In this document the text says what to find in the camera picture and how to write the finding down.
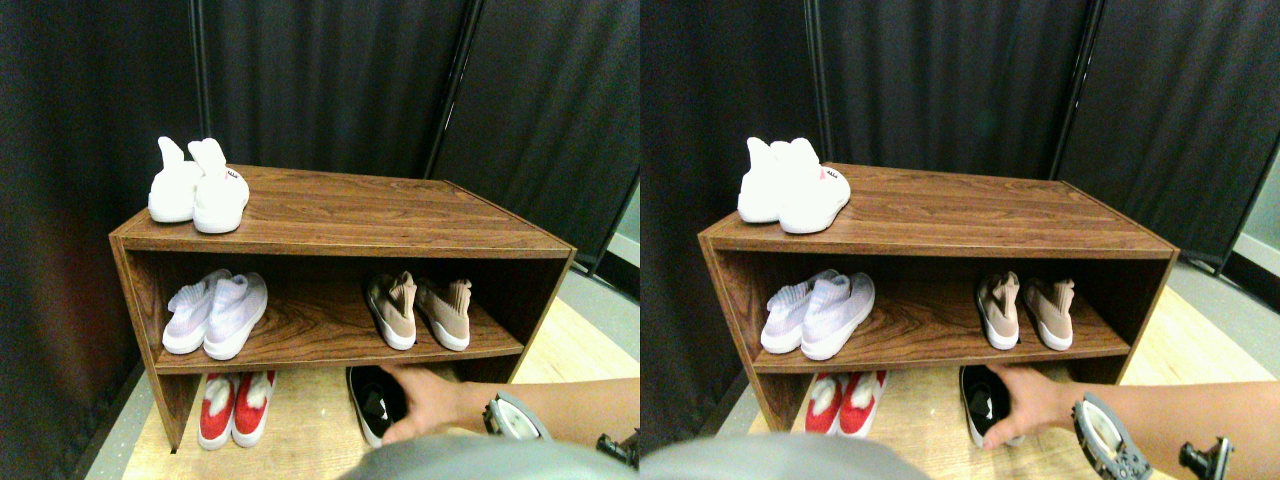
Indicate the person's hand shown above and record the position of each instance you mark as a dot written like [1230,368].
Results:
[1040,405]
[432,405]

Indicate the red shoe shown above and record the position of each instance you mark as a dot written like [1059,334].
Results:
[216,418]
[252,415]
[862,408]
[825,408]

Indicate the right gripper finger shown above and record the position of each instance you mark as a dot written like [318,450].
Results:
[1108,432]
[515,418]

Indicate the brown shoe rack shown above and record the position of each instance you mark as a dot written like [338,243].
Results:
[970,215]
[380,215]

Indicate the white shoe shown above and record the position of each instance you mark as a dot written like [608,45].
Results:
[815,208]
[760,195]
[220,208]
[173,195]

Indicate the black curtain pole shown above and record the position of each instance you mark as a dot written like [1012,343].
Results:
[453,90]
[200,85]
[1077,90]
[615,220]

